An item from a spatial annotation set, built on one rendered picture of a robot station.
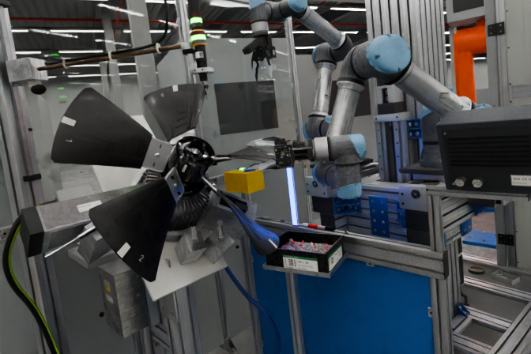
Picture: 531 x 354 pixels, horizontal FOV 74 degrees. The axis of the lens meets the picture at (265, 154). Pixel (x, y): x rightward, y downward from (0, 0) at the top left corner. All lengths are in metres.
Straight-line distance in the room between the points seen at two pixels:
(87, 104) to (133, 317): 0.73
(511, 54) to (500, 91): 0.21
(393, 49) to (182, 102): 0.69
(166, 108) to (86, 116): 0.29
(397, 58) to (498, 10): 1.46
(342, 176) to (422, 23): 0.90
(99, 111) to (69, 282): 0.89
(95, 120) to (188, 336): 0.74
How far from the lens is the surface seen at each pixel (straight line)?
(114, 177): 1.26
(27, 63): 1.43
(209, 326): 2.19
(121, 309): 1.36
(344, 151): 1.06
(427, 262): 1.17
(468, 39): 4.89
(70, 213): 1.03
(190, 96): 1.25
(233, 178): 1.57
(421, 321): 1.29
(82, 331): 1.84
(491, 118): 0.98
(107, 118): 1.07
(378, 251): 1.23
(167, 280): 1.12
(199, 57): 1.13
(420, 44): 1.72
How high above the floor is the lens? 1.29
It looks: 6 degrees down
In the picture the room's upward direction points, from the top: 7 degrees counter-clockwise
